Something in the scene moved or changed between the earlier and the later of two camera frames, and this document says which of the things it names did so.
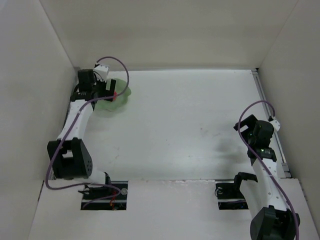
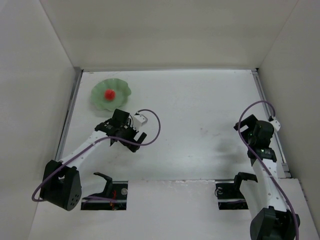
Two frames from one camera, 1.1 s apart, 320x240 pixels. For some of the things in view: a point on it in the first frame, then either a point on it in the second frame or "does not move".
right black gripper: x=245 y=122 does not move
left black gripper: x=110 y=86 -> x=135 y=142
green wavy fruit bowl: x=121 y=100 does not move
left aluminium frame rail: x=72 y=88 does not move
